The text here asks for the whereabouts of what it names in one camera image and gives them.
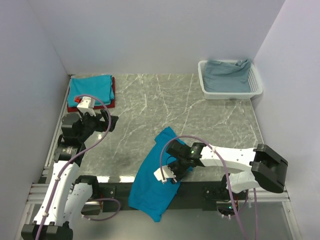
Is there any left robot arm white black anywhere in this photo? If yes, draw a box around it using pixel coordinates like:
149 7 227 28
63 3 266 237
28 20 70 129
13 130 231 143
21 109 119 240

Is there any aluminium rail frame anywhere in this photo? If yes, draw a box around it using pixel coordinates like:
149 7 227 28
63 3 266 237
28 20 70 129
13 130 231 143
15 73 291 240

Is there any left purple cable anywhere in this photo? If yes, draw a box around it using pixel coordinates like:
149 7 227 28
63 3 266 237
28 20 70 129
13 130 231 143
34 94 122 240

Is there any grey blue t shirt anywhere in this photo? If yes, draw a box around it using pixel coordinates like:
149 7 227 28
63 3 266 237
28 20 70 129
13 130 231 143
203 59 252 93

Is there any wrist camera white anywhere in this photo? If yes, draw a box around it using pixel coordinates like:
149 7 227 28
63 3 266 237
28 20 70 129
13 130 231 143
153 165 178 184
74 96 96 117

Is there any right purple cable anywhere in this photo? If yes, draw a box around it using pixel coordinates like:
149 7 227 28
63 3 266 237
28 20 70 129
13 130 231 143
159 135 259 240

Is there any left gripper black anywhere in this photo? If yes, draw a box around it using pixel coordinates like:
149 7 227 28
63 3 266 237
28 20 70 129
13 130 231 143
77 109 118 143

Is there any black base beam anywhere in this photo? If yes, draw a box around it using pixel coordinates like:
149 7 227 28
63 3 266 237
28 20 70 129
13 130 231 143
81 181 230 216

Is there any white plastic basket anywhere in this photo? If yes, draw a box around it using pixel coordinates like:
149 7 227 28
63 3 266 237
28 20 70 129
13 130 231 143
197 60 263 100

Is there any folded light teal t shirt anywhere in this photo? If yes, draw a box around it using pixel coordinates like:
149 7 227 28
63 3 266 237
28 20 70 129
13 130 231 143
67 74 115 107

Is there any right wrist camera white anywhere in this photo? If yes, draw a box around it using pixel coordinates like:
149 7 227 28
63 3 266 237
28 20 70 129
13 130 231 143
153 165 178 184

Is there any folded red t shirt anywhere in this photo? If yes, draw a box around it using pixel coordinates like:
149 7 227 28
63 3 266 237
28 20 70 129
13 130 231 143
66 76 116 114

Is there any purple cable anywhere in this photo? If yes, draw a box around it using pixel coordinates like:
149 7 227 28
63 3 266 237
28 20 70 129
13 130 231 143
159 135 259 240
34 94 122 240

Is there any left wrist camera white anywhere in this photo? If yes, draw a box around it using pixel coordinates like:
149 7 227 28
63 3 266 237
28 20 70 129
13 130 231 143
74 96 96 117

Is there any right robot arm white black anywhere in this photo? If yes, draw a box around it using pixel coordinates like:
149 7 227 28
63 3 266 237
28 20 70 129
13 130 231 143
154 139 289 200

